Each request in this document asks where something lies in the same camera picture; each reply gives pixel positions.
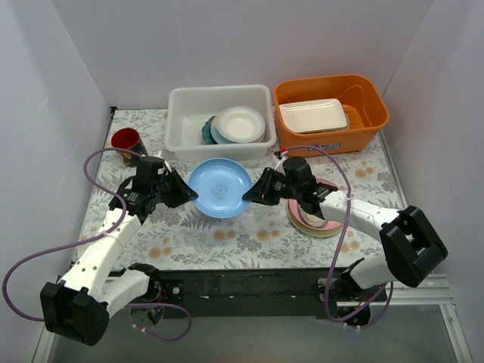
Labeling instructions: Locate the blue round plate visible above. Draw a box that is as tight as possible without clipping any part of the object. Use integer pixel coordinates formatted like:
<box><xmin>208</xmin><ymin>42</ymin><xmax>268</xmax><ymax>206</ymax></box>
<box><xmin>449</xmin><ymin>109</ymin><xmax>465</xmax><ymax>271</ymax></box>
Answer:
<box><xmin>188</xmin><ymin>158</ymin><xmax>253</xmax><ymax>219</ymax></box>

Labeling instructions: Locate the teal scalloped plate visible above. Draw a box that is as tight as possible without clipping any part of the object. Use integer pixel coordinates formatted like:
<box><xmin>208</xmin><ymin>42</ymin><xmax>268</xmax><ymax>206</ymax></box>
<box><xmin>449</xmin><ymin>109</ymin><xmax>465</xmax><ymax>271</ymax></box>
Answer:
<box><xmin>201</xmin><ymin>116</ymin><xmax>217</xmax><ymax>145</ymax></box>

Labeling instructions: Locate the pale peach bottom plate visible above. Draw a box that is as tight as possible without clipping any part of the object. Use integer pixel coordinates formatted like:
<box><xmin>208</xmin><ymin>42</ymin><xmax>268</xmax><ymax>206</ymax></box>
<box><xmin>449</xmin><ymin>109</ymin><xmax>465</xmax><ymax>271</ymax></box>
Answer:
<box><xmin>211</xmin><ymin>116</ymin><xmax>265</xmax><ymax>144</ymax></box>

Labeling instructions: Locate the white deep plate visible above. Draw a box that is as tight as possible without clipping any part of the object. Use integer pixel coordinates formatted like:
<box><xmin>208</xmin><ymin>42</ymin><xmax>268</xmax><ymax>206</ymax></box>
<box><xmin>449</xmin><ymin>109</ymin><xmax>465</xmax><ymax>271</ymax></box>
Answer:
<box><xmin>215</xmin><ymin>106</ymin><xmax>265</xmax><ymax>144</ymax></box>

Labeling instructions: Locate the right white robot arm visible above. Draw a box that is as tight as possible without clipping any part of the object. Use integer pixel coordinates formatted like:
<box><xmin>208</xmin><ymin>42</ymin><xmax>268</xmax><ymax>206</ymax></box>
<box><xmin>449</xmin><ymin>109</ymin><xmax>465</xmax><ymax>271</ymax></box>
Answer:
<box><xmin>243</xmin><ymin>157</ymin><xmax>448</xmax><ymax>301</ymax></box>

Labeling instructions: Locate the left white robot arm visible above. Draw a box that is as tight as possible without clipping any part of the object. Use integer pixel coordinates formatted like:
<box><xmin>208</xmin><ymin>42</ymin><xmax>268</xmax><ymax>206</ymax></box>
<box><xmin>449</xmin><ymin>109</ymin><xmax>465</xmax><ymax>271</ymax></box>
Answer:
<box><xmin>40</xmin><ymin>156</ymin><xmax>198</xmax><ymax>346</ymax></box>

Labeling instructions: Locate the white plastic bin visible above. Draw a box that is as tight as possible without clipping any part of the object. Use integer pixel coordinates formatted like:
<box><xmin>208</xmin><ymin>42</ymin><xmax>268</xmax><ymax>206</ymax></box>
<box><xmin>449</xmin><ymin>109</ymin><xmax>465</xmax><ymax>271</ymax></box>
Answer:
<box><xmin>164</xmin><ymin>85</ymin><xmax>277</xmax><ymax>162</ymax></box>

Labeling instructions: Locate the pink round plate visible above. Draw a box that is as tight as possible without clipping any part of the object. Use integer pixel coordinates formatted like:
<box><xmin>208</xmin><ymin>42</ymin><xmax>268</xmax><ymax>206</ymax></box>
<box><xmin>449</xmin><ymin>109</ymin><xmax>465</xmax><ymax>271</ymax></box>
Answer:
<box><xmin>287</xmin><ymin>200</ymin><xmax>343</xmax><ymax>237</ymax></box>

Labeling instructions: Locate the floral patterned table mat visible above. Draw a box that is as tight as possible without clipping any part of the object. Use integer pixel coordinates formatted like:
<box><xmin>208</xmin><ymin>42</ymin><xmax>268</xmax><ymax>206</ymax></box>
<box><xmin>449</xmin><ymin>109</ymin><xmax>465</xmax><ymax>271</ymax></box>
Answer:
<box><xmin>81</xmin><ymin>110</ymin><xmax>405</xmax><ymax>271</ymax></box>

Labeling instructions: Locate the speckled oval dish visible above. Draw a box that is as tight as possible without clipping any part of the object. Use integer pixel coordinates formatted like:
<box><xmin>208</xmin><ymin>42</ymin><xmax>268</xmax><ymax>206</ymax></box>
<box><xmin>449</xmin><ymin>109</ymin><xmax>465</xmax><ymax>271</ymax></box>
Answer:
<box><xmin>298</xmin><ymin>206</ymin><xmax>327</xmax><ymax>228</ymax></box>

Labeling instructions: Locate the cream round plate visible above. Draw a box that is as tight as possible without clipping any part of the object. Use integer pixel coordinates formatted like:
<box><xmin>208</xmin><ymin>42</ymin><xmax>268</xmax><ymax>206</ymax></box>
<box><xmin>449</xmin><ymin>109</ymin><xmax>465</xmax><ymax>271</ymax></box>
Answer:
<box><xmin>287</xmin><ymin>207</ymin><xmax>343</xmax><ymax>238</ymax></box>

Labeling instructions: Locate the red and black mug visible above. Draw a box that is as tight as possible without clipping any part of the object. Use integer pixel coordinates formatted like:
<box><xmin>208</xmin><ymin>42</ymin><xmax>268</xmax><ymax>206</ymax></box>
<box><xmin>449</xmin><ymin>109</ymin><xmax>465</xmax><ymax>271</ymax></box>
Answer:
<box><xmin>110</xmin><ymin>128</ymin><xmax>147</xmax><ymax>167</ymax></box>

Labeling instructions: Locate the white rectangular tray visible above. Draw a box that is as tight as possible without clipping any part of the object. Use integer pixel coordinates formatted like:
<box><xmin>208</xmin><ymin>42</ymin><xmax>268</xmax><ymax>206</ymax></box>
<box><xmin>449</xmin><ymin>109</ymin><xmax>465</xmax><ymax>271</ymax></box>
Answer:
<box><xmin>279</xmin><ymin>98</ymin><xmax>349</xmax><ymax>134</ymax></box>

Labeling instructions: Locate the orange plastic tub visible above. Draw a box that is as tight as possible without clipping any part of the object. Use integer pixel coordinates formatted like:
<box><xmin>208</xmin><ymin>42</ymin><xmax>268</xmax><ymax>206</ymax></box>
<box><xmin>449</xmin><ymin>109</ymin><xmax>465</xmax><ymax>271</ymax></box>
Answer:
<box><xmin>274</xmin><ymin>74</ymin><xmax>389</xmax><ymax>154</ymax></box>

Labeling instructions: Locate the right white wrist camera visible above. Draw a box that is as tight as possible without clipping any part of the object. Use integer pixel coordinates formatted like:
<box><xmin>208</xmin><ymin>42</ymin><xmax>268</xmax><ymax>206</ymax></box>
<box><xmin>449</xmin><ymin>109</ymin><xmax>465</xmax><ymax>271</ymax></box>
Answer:
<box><xmin>275</xmin><ymin>150</ymin><xmax>288</xmax><ymax>173</ymax></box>

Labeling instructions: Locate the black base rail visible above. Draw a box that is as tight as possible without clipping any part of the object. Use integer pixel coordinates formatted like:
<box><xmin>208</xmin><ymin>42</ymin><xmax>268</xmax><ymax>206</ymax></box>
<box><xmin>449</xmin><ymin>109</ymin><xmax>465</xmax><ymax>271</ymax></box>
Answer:
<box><xmin>52</xmin><ymin>266</ymin><xmax>386</xmax><ymax>318</ymax></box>

